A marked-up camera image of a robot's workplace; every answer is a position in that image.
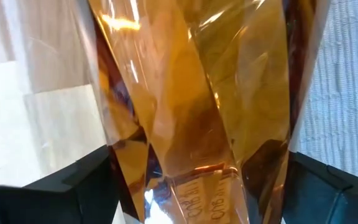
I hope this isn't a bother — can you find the beige woven placemat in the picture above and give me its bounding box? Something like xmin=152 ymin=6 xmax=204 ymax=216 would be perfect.
xmin=290 ymin=0 xmax=358 ymax=184

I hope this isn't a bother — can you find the amber faceted plastic cup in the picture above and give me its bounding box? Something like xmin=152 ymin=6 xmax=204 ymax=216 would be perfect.
xmin=87 ymin=0 xmax=332 ymax=224

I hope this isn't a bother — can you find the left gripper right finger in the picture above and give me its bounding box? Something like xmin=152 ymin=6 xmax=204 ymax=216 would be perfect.
xmin=282 ymin=151 xmax=358 ymax=224

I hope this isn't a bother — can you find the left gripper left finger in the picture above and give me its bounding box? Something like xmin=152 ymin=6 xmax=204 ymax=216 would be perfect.
xmin=0 ymin=144 xmax=120 ymax=224

